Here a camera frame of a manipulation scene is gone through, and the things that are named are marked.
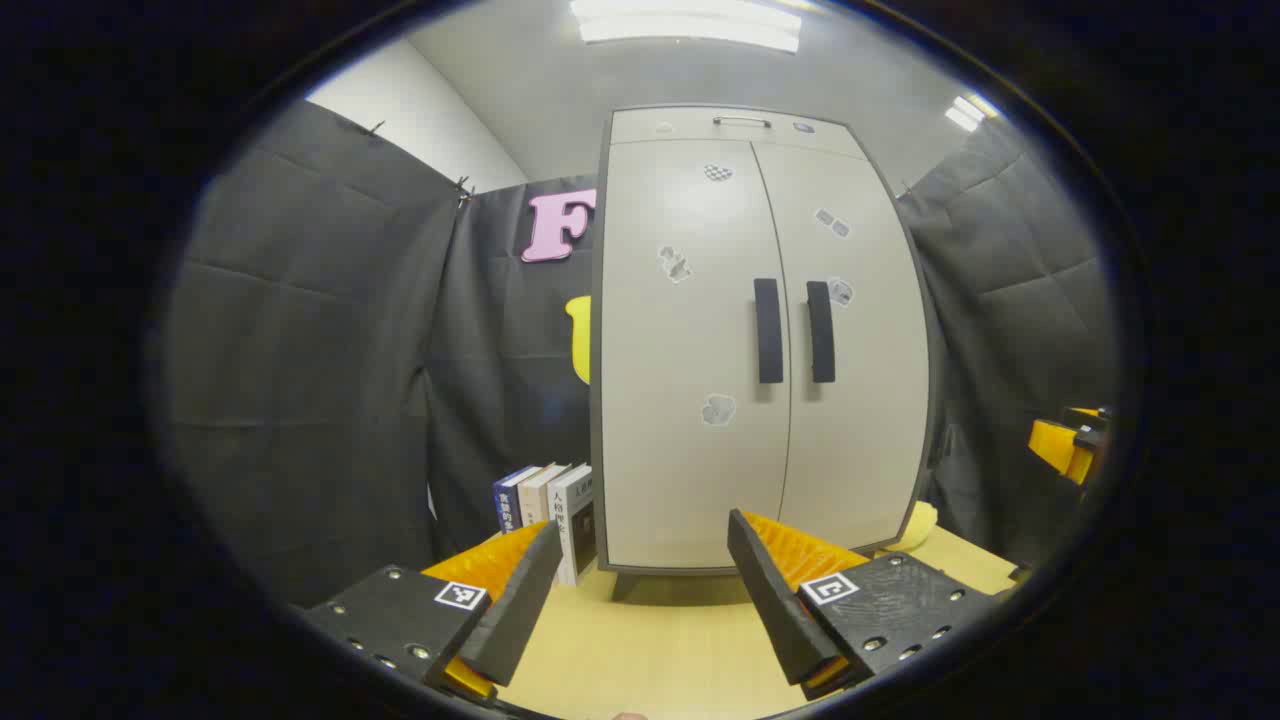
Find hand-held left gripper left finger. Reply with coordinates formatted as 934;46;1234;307
300;520;564;701

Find grey double-door shoe cabinet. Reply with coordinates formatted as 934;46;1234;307
590;105;936;601

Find blue book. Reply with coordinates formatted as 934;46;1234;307
492;465;541;536

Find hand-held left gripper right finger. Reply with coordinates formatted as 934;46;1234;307
727;508;996;701

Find grey shoe cabinet door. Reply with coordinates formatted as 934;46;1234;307
600;138;793;571
750;140;931;553

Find large ceiling light panel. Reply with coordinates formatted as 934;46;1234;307
570;0;803;54

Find black backdrop cloth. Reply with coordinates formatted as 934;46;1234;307
165;100;1116;606

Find beige book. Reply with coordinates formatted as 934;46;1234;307
517;462;571;529

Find yellow soft toy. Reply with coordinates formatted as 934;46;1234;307
880;500;941;554

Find black door handle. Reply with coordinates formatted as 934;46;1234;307
753;278;785;385
806;281;837;384

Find small ceiling light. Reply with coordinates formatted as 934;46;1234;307
944;94;1001;133

